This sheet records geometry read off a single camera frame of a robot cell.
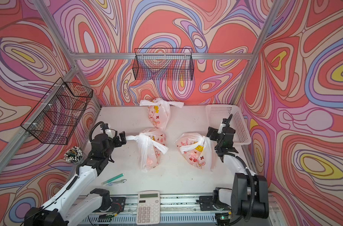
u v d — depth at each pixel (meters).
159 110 0.97
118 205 0.72
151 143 0.80
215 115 1.02
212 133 0.78
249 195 0.41
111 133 0.71
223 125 0.77
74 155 0.73
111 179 0.82
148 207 0.72
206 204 0.73
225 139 0.66
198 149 0.82
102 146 0.60
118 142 0.74
